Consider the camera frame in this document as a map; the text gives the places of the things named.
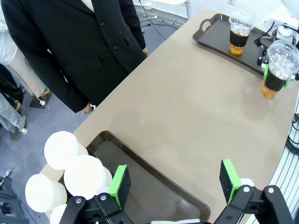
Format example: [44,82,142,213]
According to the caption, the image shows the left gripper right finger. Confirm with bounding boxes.
[216,158,294,224]

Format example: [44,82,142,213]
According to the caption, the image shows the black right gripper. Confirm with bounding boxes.
[254,38,296,89]

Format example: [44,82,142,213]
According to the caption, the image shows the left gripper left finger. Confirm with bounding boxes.
[58,164,133,224]

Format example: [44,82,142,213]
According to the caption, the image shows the clear iced tea cup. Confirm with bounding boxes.
[260,39,299,100]
[228,14,255,56]

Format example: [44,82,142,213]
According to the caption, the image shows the person right forearm black sleeve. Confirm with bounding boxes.
[50,70,94,114]

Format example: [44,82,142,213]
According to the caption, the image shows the person left forearm black sleeve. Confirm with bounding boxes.
[126,9,147,51]

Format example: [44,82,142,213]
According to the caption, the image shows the dark brown serving tray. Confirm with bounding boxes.
[192,13,278,77]
[85,130,211,224]

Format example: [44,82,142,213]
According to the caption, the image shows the person right hand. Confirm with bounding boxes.
[83,102,97,115]

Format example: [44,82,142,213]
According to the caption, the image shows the black stool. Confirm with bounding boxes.
[0,177,28,224]

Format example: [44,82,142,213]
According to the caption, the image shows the mannequin in yellow blouse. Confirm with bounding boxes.
[0,93,28,135]

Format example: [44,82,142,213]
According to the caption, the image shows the person torso black jacket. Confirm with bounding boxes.
[1,0,147,114]

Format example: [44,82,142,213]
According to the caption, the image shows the person in blue shirt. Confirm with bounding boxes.
[0,64,24,110]

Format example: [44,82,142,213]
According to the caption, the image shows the mannequin in white jacket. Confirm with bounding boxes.
[0,22,51,100]

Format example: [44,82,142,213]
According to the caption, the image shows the white ribbed metal frame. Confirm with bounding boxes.
[247,100,299,224]

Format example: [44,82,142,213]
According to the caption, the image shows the black cable bundle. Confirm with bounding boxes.
[286,113,299,154]

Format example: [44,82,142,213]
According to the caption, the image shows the black floor cable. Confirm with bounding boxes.
[137,14,179,31]

